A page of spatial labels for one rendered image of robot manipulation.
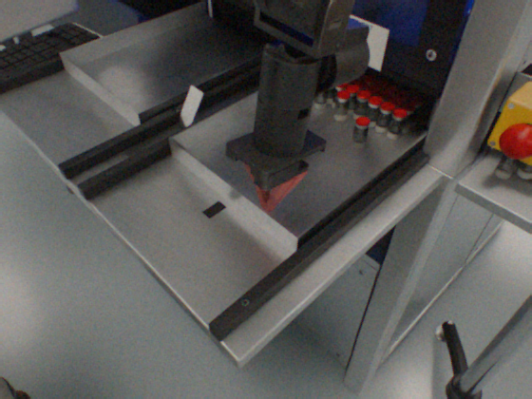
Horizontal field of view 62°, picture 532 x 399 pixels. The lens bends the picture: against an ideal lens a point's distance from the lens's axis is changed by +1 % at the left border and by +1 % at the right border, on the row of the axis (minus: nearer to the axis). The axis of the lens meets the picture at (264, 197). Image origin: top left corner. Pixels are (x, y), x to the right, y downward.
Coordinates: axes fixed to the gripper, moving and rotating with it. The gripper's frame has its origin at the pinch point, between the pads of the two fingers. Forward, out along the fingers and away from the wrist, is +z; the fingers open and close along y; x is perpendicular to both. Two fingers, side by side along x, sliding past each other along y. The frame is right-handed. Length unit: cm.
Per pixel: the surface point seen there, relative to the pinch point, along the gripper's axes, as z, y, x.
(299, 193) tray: 2.7, 7.7, 0.9
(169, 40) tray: 1, 20, 50
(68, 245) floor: 93, 5, 96
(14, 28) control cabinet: 10, 3, 90
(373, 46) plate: -14.0, 23.0, 4.7
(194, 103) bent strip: -1.0, 6.6, 23.6
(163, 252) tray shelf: 6.1, -11.5, 5.8
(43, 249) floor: 94, -2, 101
